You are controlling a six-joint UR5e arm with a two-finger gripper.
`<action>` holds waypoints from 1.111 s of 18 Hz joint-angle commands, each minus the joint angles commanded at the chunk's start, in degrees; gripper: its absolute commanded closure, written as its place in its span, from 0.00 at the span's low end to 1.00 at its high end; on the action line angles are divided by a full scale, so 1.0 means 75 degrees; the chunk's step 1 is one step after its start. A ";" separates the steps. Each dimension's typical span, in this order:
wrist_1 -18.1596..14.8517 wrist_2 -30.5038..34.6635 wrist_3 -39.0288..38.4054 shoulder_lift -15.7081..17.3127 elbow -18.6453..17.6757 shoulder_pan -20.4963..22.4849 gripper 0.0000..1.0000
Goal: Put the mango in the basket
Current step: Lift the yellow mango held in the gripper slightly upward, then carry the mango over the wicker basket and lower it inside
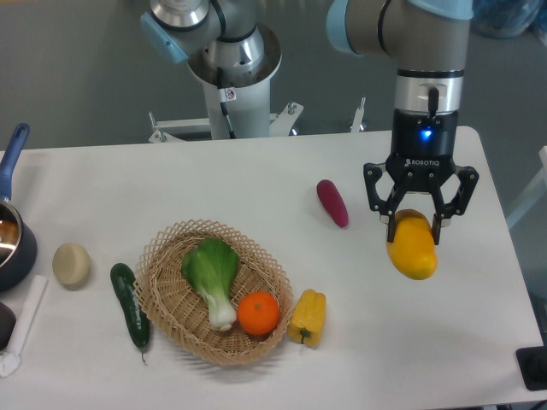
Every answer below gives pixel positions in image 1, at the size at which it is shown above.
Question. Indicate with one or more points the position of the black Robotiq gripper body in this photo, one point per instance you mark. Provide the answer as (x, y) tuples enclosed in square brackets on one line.
[(422, 147)]

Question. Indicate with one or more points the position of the yellow mango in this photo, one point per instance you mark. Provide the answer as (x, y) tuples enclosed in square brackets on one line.
[(412, 251)]

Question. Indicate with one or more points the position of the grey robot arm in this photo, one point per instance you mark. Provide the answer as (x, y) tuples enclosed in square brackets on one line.
[(428, 39)]

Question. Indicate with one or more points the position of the woven wicker basket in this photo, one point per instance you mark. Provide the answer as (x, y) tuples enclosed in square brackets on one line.
[(177, 310)]

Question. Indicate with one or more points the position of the purple sweet potato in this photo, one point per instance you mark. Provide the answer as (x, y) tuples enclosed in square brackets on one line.
[(332, 202)]

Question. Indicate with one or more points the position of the blue plastic bag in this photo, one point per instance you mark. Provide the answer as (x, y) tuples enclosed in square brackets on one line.
[(503, 19)]

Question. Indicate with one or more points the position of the yellow bell pepper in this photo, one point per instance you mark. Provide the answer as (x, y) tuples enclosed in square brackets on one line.
[(308, 319)]

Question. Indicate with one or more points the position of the orange tangerine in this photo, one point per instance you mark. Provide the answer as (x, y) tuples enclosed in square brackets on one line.
[(258, 313)]

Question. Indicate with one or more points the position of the green bok choy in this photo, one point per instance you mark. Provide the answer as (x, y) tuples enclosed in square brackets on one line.
[(210, 269)]

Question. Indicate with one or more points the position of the black device at edge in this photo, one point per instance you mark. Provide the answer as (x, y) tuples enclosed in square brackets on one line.
[(532, 363)]

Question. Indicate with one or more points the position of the dark green cucumber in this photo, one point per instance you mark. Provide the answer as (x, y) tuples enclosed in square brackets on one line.
[(137, 323)]

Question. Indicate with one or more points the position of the beige round potato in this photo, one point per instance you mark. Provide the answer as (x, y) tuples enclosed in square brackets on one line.
[(71, 265)]

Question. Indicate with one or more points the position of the dark eggplant at edge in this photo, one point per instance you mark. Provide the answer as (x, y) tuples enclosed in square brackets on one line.
[(7, 325)]

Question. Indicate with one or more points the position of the white plastic utensil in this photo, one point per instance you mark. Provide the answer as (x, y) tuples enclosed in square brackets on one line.
[(11, 358)]

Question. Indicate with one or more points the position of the white frame at right edge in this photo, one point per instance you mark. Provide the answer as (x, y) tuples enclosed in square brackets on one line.
[(529, 196)]

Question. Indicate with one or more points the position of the white metal base frame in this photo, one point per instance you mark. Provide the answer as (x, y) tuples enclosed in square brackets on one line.
[(281, 124)]

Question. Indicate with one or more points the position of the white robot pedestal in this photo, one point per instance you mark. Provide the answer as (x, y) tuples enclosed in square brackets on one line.
[(236, 80)]

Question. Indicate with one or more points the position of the blue saucepan with handle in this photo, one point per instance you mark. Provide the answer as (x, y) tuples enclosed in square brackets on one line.
[(19, 247)]

